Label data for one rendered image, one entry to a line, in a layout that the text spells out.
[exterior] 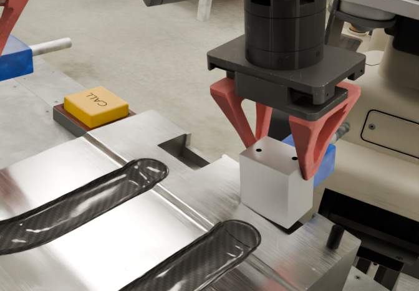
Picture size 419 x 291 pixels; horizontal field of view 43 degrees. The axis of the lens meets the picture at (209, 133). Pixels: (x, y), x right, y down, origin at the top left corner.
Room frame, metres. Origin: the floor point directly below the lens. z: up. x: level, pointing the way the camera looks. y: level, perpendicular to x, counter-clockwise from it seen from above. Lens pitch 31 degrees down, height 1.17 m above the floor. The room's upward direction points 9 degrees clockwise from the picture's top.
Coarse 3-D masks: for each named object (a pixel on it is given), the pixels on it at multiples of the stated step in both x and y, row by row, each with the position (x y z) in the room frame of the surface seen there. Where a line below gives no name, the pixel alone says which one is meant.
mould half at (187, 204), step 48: (96, 144) 0.42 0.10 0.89; (144, 144) 0.43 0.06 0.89; (0, 192) 0.33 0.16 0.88; (48, 192) 0.34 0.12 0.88; (144, 192) 0.36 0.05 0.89; (192, 192) 0.37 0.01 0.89; (240, 192) 0.38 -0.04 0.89; (96, 240) 0.30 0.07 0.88; (144, 240) 0.30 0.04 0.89; (192, 240) 0.31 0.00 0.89; (288, 240) 0.33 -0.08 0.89; (0, 288) 0.22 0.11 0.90; (48, 288) 0.24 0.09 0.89; (96, 288) 0.25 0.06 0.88; (240, 288) 0.27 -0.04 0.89; (288, 288) 0.28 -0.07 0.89; (336, 288) 0.33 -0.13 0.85
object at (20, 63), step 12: (12, 36) 0.50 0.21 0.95; (12, 48) 0.47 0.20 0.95; (24, 48) 0.48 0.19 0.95; (36, 48) 0.50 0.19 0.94; (48, 48) 0.51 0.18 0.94; (60, 48) 0.52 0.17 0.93; (0, 60) 0.45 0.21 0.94; (12, 60) 0.46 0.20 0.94; (24, 60) 0.47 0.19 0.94; (0, 72) 0.45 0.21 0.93; (12, 72) 0.46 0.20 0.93; (24, 72) 0.47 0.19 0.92
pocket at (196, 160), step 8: (176, 136) 0.45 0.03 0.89; (184, 136) 0.46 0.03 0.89; (160, 144) 0.44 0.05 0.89; (168, 144) 0.45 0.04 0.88; (176, 144) 0.45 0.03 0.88; (184, 144) 0.46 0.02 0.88; (168, 152) 0.45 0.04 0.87; (176, 152) 0.46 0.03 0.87; (184, 152) 0.46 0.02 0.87; (192, 152) 0.45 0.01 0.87; (200, 152) 0.46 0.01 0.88; (184, 160) 0.45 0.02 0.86; (192, 160) 0.45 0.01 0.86; (200, 160) 0.45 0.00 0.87; (208, 160) 0.44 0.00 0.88; (192, 168) 0.44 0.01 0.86; (200, 168) 0.44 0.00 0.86
